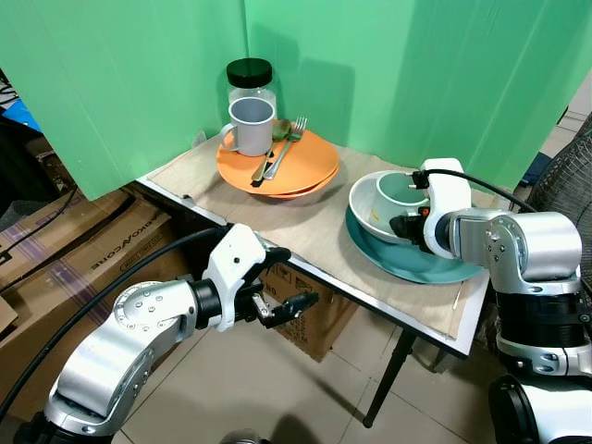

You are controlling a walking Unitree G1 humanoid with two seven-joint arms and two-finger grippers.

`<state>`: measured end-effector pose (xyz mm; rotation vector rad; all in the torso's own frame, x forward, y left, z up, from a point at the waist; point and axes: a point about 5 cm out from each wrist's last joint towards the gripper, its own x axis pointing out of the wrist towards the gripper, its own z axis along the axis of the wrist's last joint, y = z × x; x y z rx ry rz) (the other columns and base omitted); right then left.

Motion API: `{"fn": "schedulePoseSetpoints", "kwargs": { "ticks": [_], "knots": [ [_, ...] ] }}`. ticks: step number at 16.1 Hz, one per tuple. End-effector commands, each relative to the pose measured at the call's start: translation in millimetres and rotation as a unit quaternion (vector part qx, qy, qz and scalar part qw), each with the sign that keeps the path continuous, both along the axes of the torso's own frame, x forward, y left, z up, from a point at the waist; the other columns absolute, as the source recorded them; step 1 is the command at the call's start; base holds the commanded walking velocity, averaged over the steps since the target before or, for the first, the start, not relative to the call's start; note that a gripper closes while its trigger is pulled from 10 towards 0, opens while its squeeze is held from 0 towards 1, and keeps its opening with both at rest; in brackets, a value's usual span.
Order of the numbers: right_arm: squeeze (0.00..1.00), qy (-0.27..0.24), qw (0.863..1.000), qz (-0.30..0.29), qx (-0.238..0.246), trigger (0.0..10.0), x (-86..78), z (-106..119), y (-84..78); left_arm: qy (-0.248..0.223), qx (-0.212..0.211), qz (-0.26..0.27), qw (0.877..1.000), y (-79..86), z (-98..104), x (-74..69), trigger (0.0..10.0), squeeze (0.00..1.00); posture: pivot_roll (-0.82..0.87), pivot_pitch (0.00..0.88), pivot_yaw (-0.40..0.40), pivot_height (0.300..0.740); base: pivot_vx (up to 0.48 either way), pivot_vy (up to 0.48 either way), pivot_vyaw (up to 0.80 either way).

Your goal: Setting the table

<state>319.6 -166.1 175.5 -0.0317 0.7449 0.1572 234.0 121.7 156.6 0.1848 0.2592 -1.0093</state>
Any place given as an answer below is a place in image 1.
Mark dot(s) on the white bowl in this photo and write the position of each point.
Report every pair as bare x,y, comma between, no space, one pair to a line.
367,211

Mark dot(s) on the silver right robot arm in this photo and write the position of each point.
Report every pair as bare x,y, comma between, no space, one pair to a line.
532,250

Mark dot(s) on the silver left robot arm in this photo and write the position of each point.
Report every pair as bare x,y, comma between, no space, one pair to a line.
120,347

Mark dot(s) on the small cardboard box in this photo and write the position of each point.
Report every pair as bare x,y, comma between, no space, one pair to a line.
319,324

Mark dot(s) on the teal plate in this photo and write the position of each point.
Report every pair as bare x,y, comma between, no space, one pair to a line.
407,263

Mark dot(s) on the teal cup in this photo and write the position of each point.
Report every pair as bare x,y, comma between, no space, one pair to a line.
398,191

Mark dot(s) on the orange plate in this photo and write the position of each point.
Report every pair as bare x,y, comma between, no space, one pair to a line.
310,162

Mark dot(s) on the silver fork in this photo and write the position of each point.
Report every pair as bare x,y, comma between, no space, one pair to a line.
286,146

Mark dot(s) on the black table leg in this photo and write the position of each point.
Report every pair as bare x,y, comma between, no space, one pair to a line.
388,379

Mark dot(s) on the dark green spoon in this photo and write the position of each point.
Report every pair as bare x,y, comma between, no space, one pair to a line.
280,130

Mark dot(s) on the grey mug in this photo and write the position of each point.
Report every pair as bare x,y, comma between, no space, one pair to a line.
252,129

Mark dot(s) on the green backdrop panel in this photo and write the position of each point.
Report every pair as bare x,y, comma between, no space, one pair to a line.
416,74
120,83

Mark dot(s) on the black floor fan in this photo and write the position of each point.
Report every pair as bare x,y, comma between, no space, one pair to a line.
569,190

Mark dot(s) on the large printed cardboard box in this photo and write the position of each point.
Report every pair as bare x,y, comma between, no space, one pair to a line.
83,250

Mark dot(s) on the glass jar with black lid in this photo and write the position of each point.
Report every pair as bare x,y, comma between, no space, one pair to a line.
251,74

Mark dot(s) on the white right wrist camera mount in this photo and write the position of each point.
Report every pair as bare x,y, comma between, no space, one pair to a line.
446,199

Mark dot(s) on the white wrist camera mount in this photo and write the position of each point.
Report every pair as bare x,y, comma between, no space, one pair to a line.
233,261
446,199

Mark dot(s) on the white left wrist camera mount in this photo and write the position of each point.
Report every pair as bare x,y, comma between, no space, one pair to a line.
233,261

